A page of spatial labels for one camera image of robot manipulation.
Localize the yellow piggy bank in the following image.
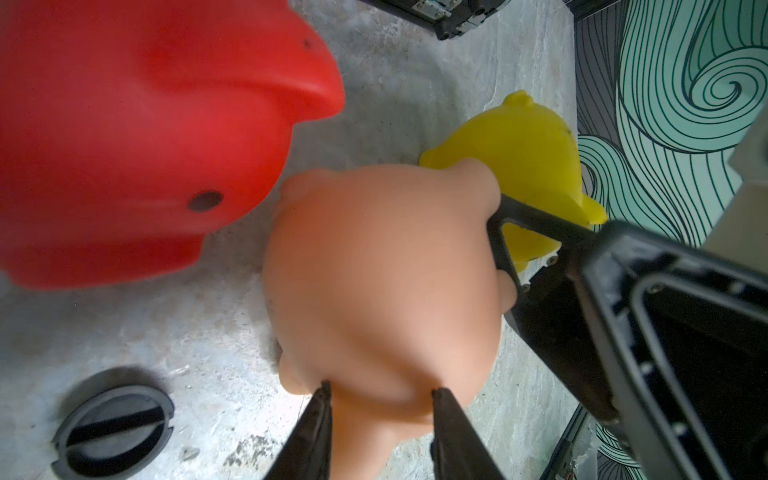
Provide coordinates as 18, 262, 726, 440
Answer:
418, 89, 609, 274

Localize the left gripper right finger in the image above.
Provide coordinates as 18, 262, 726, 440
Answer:
430, 388, 504, 480

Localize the pink piggy bank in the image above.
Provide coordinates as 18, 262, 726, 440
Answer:
262, 159, 517, 479

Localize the black case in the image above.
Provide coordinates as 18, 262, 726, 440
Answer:
363, 0, 509, 41

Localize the red piggy bank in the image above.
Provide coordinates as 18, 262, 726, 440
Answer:
1, 1, 345, 290

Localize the black plug left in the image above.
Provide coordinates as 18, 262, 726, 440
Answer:
51, 385, 175, 479

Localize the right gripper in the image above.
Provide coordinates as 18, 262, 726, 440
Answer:
508, 221, 767, 479

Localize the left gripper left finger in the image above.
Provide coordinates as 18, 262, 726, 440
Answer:
264, 381, 333, 480

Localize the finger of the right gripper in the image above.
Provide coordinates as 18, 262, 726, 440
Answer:
485, 194, 594, 294

